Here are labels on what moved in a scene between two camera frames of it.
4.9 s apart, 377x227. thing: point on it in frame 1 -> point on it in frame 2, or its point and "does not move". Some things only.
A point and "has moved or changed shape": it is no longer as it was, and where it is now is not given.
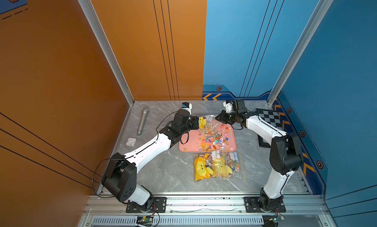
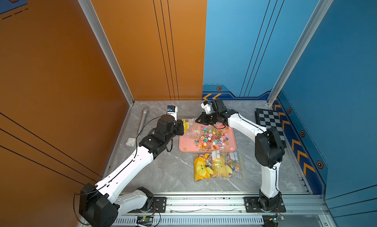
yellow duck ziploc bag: (227, 165) does not move
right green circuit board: (277, 219) does not move
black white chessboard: (272, 117) does not move
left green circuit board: (146, 220) does not move
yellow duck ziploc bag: (210, 126) has moved or changed shape
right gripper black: (222, 119) -> (203, 120)
